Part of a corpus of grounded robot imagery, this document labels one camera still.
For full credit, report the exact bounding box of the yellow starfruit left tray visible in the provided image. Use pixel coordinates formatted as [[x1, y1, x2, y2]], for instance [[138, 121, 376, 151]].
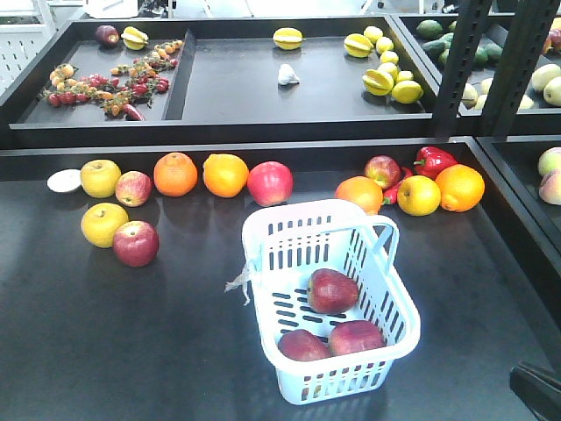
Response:
[[121, 26, 149, 51]]

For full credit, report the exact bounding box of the light blue plastic basket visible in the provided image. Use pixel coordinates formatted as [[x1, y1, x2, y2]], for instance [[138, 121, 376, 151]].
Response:
[[227, 199, 421, 405]]

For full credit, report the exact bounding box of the yellow apple front left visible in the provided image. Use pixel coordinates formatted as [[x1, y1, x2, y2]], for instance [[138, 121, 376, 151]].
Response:
[[81, 203, 129, 248]]

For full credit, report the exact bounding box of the red yellow apple back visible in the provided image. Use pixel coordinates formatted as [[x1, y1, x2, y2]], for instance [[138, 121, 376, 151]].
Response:
[[364, 154, 401, 191]]

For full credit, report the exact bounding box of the red bell pepper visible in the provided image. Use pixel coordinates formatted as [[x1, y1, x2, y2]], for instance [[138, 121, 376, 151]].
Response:
[[414, 146, 458, 180]]

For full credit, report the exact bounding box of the large orange right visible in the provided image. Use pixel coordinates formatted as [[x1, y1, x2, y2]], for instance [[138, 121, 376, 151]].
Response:
[[435, 164, 485, 212]]

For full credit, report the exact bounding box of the yellow starfruit centre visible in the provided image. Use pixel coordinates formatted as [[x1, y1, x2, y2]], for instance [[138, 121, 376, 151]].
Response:
[[273, 27, 303, 51]]

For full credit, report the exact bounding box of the white garlic bulb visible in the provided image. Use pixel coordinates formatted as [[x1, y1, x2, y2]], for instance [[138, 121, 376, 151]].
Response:
[[277, 63, 301, 86]]

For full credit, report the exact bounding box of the orange far left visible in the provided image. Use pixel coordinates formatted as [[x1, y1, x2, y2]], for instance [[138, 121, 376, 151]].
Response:
[[153, 152, 198, 197]]

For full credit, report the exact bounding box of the yellow apple back left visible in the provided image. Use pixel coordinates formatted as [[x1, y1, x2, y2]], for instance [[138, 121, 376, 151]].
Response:
[[80, 159, 122, 198]]

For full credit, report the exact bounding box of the orange near centre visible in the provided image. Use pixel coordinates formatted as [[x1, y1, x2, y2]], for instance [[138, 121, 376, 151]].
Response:
[[335, 175, 384, 215]]

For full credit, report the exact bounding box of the small pink apple left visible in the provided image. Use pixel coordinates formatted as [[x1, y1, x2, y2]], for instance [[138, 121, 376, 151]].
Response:
[[115, 170, 153, 207]]

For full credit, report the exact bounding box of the black wooden produce stand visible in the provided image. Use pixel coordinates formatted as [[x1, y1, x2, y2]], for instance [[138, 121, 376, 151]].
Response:
[[1, 17, 560, 420]]

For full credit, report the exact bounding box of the black upright post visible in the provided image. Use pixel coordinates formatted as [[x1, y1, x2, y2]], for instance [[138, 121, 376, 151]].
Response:
[[431, 0, 492, 142], [480, 1, 560, 137]]

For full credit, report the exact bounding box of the red chili pepper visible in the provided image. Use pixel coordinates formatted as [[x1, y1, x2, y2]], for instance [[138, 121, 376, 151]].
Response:
[[382, 167, 413, 205]]

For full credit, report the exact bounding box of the white round disc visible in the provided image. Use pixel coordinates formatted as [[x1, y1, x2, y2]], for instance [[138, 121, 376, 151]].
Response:
[[46, 168, 82, 193]]

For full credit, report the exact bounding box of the dark plum back tray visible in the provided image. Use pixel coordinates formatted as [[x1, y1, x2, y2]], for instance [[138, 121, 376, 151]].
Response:
[[95, 25, 120, 47]]

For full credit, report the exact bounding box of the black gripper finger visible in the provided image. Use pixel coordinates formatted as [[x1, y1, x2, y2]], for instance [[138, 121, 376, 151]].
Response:
[[509, 362, 560, 421]]

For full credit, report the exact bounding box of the red apple beside yellow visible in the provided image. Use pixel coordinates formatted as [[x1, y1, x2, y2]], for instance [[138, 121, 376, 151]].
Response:
[[112, 220, 160, 268]]

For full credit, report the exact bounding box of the pale peach back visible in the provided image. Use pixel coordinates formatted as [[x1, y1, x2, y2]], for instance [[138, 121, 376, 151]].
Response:
[[537, 146, 561, 176]]

